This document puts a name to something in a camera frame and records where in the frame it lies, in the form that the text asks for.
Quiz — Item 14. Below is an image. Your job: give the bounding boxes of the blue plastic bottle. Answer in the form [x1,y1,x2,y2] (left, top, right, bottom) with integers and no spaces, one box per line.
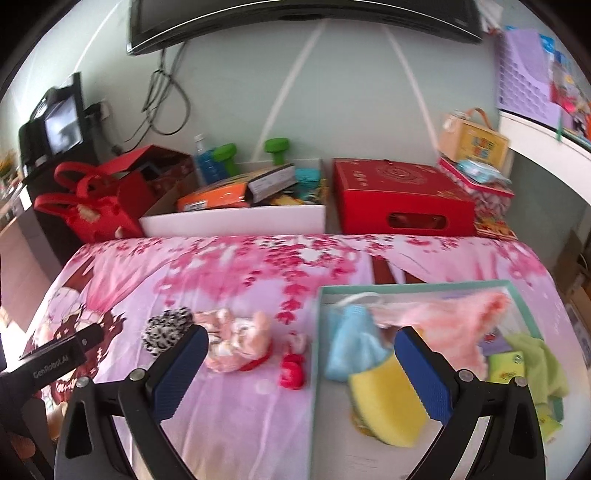
[193,134,218,188]

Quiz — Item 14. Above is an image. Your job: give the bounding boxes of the white cardboard box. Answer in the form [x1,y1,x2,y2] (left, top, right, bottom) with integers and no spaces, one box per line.
[139,159,328,237]

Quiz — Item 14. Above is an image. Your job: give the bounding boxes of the green dumbbell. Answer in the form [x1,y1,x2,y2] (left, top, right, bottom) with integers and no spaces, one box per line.
[213,144,238,178]
[264,137,289,166]

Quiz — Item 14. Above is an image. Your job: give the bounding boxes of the yellow-green cloth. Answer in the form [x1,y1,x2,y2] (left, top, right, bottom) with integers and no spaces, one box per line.
[348,353,430,448]

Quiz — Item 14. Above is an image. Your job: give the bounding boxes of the white shelf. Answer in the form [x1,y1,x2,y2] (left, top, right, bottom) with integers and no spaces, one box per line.
[498,108,591,208]

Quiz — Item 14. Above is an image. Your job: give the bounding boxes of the flat red patterned box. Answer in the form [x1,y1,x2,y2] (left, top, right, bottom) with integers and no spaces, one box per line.
[475,217,518,241]

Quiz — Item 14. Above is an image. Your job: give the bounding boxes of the pink printed bed sheet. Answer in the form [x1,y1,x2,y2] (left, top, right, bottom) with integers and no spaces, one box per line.
[21,233,573,480]

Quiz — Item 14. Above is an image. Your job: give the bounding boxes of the brown cardboard boxes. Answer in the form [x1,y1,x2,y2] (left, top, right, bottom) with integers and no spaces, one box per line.
[554,231,591,333]

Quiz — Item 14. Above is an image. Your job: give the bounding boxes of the open red gift box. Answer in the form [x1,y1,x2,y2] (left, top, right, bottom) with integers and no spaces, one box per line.
[117,145,197,217]

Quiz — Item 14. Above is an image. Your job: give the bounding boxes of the pink striped fluffy towel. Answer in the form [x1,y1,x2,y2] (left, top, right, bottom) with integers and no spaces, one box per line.
[369,291,511,379]

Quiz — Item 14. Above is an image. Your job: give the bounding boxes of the red gift box with cutout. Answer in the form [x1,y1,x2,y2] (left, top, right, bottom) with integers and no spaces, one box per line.
[333,158,477,236]

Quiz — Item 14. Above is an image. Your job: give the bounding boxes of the black cables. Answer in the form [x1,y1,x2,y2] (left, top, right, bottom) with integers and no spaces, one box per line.
[122,41,190,148]

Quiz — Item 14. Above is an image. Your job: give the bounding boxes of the purple printed card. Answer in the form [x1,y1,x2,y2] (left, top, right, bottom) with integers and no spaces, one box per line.
[478,330,502,356]

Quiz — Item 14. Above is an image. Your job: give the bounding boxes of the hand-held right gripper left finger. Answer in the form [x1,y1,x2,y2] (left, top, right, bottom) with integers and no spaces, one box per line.
[54,324,209,480]

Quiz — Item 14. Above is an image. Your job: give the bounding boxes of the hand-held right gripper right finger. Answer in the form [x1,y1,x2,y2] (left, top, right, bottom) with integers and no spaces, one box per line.
[394,325,548,480]

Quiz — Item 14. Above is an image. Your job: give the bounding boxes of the white tray with teal rim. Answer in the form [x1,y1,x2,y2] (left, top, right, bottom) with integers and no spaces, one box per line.
[310,279,566,480]

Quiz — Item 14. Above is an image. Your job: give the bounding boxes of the colourful toy packets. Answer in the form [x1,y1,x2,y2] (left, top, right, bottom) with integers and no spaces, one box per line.
[549,46,591,139]

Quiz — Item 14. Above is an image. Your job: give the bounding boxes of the red felt bag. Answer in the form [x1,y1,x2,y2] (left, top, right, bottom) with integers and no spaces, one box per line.
[34,161,148,243]

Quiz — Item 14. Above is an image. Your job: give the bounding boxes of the orange carton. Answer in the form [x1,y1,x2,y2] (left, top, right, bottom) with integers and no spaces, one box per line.
[177,164,298,213]

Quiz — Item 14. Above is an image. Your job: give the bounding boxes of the small black monitor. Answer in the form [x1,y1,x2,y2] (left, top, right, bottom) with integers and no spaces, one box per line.
[18,74,86,167]

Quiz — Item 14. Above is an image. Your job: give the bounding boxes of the small green packet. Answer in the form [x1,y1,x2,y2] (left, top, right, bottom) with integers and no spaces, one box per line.
[538,404,565,445]

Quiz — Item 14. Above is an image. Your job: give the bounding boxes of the black television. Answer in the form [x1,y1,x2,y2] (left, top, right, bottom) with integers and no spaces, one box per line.
[127,0,483,56]

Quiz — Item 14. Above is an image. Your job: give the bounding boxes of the small gift box with handle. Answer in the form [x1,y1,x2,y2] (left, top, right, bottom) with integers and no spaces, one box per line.
[438,108,511,176]

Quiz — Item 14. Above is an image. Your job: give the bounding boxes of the red plush toy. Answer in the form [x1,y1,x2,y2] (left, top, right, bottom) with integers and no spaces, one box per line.
[277,353,305,391]

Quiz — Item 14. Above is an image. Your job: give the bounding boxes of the green cloth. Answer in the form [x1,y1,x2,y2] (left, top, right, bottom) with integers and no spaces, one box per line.
[505,332,571,407]

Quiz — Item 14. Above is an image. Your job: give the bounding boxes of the pink plush doll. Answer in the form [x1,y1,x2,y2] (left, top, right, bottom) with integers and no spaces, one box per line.
[194,309,310,372]

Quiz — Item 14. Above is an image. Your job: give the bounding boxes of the black and white cloth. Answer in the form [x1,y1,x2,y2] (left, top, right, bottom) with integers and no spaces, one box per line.
[143,307,195,356]

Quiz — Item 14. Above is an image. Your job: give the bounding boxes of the light blue cloth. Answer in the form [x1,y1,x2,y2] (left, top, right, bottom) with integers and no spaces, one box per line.
[323,305,393,381]

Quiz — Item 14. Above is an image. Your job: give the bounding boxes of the blue tissue packet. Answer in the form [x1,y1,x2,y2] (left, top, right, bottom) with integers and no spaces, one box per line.
[455,159,509,185]

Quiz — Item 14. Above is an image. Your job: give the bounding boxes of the purple perforated basket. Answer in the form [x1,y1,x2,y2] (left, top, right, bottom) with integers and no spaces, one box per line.
[496,28,561,130]

